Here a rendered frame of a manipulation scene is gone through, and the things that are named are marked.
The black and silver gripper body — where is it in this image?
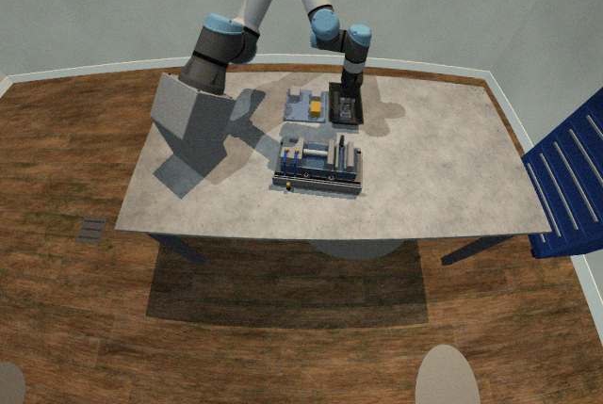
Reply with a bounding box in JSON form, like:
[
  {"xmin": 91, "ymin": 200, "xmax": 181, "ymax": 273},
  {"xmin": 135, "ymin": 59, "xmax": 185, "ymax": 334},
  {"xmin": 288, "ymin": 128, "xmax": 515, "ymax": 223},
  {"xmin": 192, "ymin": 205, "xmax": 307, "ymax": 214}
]
[{"xmin": 338, "ymin": 59, "xmax": 366, "ymax": 99}]

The yellow-orange block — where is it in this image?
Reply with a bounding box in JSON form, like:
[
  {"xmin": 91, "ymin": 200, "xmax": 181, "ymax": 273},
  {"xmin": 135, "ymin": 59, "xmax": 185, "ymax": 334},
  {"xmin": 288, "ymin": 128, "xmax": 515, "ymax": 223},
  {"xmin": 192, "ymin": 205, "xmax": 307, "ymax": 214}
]
[{"xmin": 310, "ymin": 101, "xmax": 320, "ymax": 118}]

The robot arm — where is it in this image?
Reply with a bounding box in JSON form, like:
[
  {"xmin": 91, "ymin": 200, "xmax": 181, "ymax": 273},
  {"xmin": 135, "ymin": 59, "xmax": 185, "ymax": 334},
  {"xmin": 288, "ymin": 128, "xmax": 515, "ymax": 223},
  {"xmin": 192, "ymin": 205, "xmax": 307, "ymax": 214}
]
[{"xmin": 178, "ymin": 0, "xmax": 372, "ymax": 95}]

